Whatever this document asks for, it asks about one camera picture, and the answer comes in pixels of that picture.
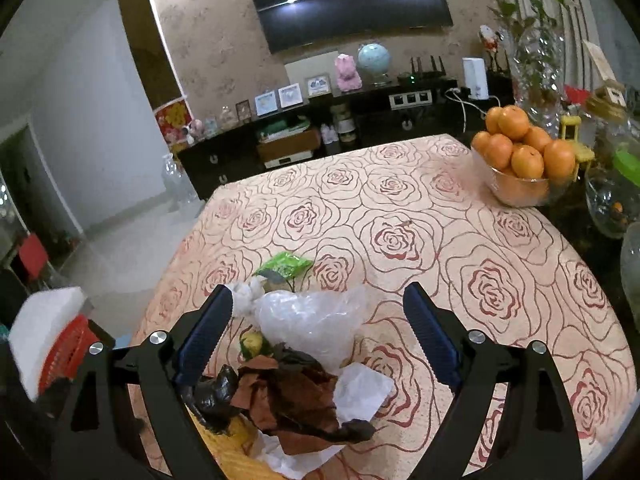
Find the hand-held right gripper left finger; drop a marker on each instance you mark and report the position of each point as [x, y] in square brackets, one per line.
[205, 330]

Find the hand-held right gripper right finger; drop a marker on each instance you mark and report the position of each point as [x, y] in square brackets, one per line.
[432, 335]

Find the yellow green wrapper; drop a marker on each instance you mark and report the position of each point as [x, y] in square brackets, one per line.
[252, 344]

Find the white foam net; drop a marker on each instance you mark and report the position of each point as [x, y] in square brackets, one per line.
[247, 297]

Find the black plastic bag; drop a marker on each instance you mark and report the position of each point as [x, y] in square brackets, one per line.
[215, 395]

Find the white tissue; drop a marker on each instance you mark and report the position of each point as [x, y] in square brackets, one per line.
[365, 392]

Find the green snack wrapper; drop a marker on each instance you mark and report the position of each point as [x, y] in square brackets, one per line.
[285, 265]

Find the clear plastic bag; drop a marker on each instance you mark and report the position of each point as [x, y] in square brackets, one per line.
[310, 325]

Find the brown crumpled paper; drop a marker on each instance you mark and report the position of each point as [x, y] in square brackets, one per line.
[295, 400]

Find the yellow plastic bag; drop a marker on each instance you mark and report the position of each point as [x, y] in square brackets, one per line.
[235, 455]

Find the rose pattern tablecloth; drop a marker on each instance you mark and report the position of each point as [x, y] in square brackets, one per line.
[400, 200]

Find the red plastic basket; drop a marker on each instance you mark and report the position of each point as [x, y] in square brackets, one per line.
[65, 355]

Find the white paper napkin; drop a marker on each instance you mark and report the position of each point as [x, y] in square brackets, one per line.
[280, 460]

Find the clear glass floor vase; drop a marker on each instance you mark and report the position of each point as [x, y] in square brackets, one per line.
[179, 180]

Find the glass fruit bowl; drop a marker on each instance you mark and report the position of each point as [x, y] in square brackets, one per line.
[520, 192]

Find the red chair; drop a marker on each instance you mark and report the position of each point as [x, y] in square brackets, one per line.
[32, 255]

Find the small pink figurines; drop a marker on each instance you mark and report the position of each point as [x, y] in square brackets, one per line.
[196, 130]

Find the cardboard box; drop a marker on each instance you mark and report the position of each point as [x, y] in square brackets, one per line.
[290, 147]

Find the bowl of oranges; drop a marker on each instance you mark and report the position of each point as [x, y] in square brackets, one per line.
[520, 145]

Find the red yellow floral poster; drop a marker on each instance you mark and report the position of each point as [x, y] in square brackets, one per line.
[172, 122]

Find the clear plastic bottle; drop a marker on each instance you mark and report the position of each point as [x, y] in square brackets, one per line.
[631, 265]

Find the small glass ornament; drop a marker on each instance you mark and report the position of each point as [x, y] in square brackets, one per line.
[227, 117]

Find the green packets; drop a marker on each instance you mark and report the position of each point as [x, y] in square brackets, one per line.
[280, 127]

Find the black television cabinet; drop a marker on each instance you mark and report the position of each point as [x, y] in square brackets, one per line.
[380, 125]

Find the glass fishbowl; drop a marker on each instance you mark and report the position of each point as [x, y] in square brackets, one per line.
[607, 205]

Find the small white bottles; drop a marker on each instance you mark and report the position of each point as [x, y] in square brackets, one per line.
[328, 134]

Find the white jar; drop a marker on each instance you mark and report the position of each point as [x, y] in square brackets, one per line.
[345, 122]

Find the white power strip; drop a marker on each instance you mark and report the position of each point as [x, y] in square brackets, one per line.
[411, 98]

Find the yellow toy chair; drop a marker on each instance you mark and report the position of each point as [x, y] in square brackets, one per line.
[570, 127]

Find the black router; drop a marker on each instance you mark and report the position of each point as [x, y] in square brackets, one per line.
[425, 81]

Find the green plastic item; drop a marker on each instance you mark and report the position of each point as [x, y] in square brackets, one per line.
[627, 165]

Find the white box appliance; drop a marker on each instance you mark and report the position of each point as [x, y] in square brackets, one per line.
[474, 77]

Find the pink plush toy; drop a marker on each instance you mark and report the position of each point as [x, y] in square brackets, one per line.
[347, 75]

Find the glass jar gold lid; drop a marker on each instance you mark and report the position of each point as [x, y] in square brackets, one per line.
[612, 120]

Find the pale blue globe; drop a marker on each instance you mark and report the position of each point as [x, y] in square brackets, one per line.
[375, 57]

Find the tall glass flower vase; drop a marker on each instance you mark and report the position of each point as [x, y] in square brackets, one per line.
[537, 70]

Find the white red figurine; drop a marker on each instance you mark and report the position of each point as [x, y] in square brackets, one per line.
[489, 37]

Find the pink artificial flowers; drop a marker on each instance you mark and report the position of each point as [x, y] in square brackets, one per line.
[505, 7]

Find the black television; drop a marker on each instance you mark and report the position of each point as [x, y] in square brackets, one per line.
[350, 5]

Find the striped curtain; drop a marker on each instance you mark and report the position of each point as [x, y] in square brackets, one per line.
[580, 25]

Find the dark photo frame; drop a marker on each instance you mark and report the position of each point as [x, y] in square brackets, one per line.
[243, 111]

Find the white photo frame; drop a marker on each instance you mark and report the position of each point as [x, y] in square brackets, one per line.
[290, 96]
[266, 103]
[318, 86]

